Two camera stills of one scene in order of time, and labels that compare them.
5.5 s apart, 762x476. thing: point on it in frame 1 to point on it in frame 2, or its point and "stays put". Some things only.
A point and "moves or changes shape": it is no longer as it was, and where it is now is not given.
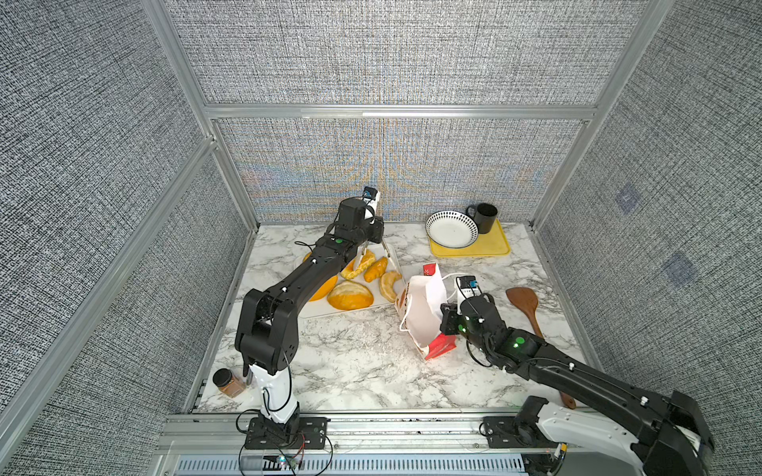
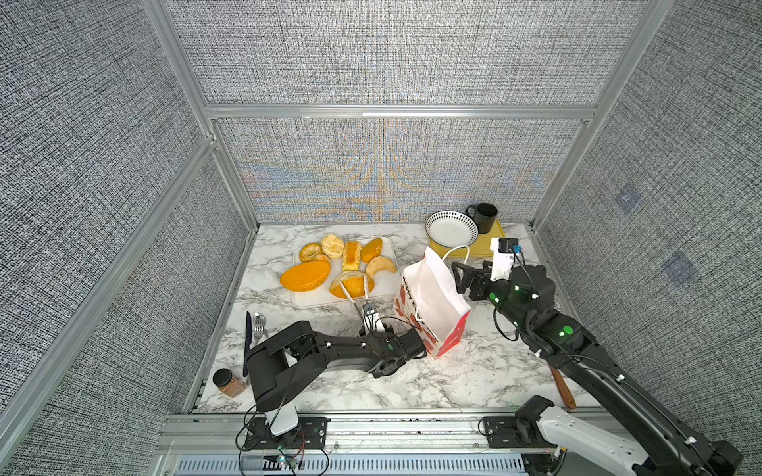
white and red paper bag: (419, 302) moves or changes shape
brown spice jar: (228, 384) stays put
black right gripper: (448, 316) to (470, 285)
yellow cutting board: (485, 244) stays put
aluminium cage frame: (215, 117) stays put
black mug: (484, 216) stays put
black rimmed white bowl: (451, 229) stays put
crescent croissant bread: (387, 285) to (379, 263)
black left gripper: (376, 231) to (390, 336)
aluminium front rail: (357, 445) stays put
